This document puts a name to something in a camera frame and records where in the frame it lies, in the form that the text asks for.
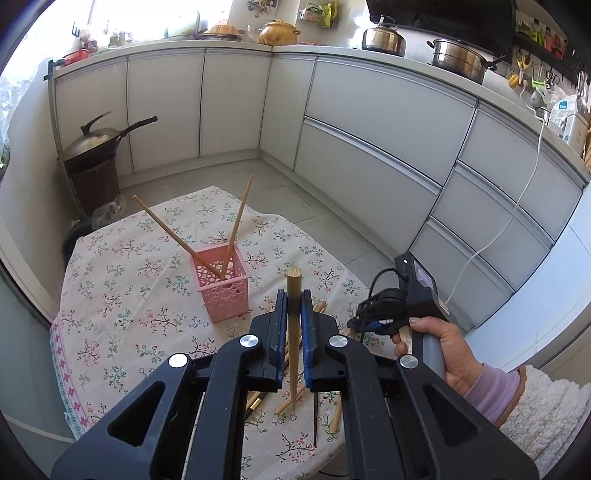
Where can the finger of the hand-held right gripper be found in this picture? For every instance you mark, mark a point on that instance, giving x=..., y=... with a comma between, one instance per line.
x=375, y=326
x=369, y=311

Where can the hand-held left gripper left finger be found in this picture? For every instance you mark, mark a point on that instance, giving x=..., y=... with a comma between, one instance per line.
x=279, y=337

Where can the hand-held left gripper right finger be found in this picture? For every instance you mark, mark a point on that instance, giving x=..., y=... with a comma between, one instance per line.
x=308, y=341

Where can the round wooden chopstick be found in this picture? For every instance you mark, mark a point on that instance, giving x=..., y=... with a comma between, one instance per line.
x=294, y=295

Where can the pink perforated plastic basket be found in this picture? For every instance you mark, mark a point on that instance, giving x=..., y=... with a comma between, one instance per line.
x=226, y=295

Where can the person's right forearm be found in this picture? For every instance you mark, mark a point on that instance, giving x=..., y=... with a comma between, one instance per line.
x=545, y=410

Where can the person's right hand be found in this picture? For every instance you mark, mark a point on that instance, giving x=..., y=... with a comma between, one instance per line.
x=457, y=355

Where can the black chopstick with gold band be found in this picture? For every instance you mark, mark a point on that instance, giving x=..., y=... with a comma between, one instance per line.
x=254, y=402

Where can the floral tablecloth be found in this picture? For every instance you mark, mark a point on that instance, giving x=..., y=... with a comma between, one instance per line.
x=138, y=286

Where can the white kitchen cabinets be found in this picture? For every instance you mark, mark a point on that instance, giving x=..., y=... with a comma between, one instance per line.
x=369, y=120

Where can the clear plastic bag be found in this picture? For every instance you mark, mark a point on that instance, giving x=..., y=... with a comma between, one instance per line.
x=108, y=212

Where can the white countertop appliance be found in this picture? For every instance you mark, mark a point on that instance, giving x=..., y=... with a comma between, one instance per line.
x=570, y=122

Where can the brown stove stand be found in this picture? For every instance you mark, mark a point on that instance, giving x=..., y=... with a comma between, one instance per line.
x=94, y=184

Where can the steel pot with lid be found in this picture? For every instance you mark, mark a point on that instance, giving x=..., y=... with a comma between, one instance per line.
x=457, y=57

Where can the steel kettle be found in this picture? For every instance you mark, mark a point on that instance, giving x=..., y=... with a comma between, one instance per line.
x=383, y=41

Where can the dark wok lid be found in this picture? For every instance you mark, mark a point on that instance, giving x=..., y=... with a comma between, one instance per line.
x=92, y=143

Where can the black range hood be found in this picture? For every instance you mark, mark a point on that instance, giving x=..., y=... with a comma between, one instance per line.
x=438, y=14

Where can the golden clay pot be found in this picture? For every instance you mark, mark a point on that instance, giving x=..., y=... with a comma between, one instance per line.
x=277, y=34

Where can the glass jar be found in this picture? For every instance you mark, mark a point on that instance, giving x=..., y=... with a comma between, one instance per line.
x=251, y=33

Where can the red basket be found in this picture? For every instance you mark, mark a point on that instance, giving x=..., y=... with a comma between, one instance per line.
x=76, y=56

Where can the black wall rail with utensils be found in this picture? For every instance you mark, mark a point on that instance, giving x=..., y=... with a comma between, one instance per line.
x=545, y=50

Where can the wall rack with packets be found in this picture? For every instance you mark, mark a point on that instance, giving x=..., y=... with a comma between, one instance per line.
x=318, y=13

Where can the grey metal rack frame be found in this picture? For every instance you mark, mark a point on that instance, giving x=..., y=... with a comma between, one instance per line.
x=54, y=115

